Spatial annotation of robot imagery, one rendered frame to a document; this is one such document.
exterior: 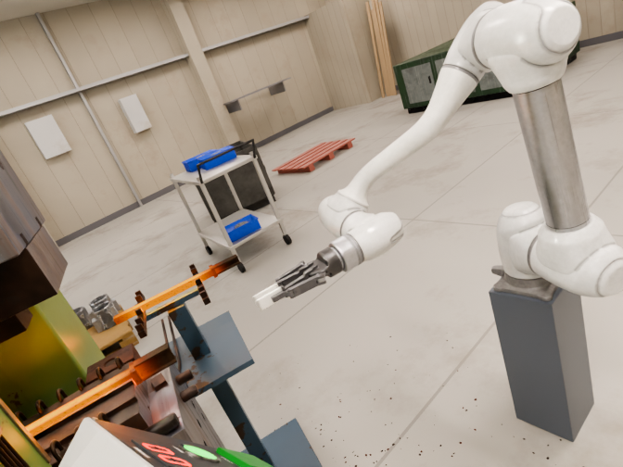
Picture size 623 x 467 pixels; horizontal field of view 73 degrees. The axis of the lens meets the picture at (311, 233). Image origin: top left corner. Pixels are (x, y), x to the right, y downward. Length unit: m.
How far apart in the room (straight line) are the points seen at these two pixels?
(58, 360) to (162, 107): 8.59
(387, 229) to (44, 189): 8.26
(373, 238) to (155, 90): 8.79
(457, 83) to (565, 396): 1.09
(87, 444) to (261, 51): 10.71
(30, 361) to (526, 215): 1.40
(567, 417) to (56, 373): 1.59
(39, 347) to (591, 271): 1.38
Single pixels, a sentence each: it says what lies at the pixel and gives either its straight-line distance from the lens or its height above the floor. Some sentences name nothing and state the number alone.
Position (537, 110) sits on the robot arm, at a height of 1.21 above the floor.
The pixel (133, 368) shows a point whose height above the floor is 1.01.
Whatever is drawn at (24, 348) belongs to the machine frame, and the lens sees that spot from 1.29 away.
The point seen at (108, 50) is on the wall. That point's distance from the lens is 9.60.
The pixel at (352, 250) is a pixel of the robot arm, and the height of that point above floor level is 1.01.
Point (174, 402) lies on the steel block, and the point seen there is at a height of 0.92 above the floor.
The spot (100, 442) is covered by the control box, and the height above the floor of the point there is 1.20.
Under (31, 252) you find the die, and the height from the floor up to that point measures 1.35.
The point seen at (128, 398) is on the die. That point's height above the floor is 0.99.
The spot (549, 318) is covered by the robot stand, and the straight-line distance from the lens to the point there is 1.49.
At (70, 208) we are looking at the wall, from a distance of 9.10.
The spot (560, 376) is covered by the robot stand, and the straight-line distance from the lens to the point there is 1.65.
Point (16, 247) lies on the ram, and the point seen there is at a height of 1.38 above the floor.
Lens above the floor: 1.48
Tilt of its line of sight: 21 degrees down
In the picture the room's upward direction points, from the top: 21 degrees counter-clockwise
